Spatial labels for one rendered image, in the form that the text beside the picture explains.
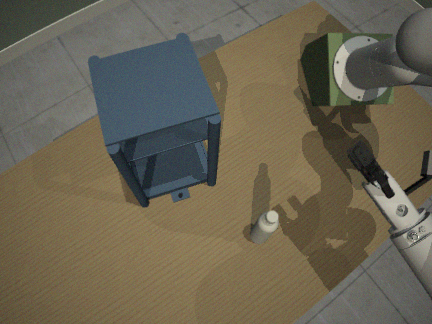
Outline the blue shelving unit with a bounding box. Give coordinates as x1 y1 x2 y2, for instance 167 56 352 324
88 33 221 208

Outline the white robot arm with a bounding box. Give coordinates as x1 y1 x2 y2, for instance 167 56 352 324
333 7 432 299

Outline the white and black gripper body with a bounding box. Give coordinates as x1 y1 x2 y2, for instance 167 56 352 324
362 170 426 234

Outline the cream bottle with grey cap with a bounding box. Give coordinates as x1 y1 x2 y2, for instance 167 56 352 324
250 211 279 244

